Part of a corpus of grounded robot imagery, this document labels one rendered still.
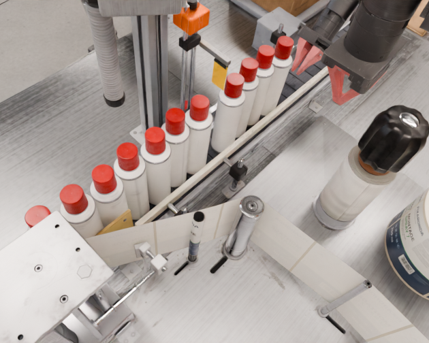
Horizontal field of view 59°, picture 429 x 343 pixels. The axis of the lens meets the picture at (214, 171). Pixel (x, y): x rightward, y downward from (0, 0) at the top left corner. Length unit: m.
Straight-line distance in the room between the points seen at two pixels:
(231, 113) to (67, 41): 1.85
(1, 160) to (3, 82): 1.42
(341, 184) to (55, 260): 0.48
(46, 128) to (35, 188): 0.16
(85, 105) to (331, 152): 0.60
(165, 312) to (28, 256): 0.30
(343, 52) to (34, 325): 0.46
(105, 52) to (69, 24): 2.03
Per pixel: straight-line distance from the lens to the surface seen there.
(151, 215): 0.73
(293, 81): 1.04
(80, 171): 0.90
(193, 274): 0.73
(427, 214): 0.75
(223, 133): 0.79
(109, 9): 0.48
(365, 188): 0.69
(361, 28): 0.49
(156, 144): 0.61
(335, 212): 0.77
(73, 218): 0.60
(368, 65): 0.50
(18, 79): 2.35
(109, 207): 0.63
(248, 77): 0.75
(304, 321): 0.75
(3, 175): 0.94
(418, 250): 0.77
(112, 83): 0.63
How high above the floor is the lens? 1.58
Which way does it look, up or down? 58 degrees down
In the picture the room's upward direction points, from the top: 11 degrees clockwise
